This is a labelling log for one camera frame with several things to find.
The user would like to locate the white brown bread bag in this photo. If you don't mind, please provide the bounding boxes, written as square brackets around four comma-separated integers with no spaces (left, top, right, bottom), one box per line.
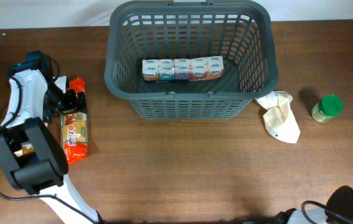
[14,142,35,157]

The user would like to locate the crumpled beige paper bag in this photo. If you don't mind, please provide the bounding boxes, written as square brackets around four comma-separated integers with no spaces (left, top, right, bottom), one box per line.
[256,91,301,144]

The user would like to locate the orange biscuit packet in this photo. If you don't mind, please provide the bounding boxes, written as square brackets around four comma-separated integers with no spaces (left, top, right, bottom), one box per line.
[60,77,88,164]

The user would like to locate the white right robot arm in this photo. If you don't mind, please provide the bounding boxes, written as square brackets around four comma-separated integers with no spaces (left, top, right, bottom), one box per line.
[269,185,353,224]

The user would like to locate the grey plastic basket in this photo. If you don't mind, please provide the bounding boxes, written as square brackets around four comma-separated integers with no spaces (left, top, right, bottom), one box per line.
[104,0,279,120]

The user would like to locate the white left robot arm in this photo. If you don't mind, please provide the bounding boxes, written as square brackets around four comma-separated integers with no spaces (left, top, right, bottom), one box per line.
[0,50,103,223]

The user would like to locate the green lid jar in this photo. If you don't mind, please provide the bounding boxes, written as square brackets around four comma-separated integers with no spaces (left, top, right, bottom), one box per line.
[311,95,344,123]

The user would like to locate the white tissue multipack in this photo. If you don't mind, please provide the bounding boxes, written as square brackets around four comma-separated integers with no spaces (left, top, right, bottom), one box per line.
[142,56,224,81]

